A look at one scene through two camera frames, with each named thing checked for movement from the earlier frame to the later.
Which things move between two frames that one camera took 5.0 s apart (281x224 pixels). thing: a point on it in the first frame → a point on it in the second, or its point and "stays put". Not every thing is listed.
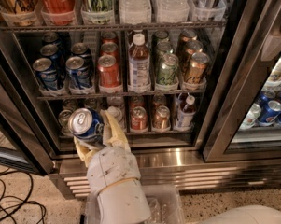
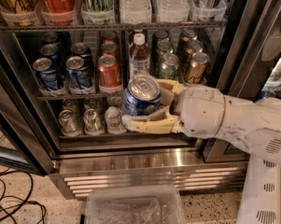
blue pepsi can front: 83,122 → 142,95
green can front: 167,71 stays put
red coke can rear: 108,37 stays put
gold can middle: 192,47 stays put
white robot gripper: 113,165 → 200,110
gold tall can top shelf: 18,3 stays put
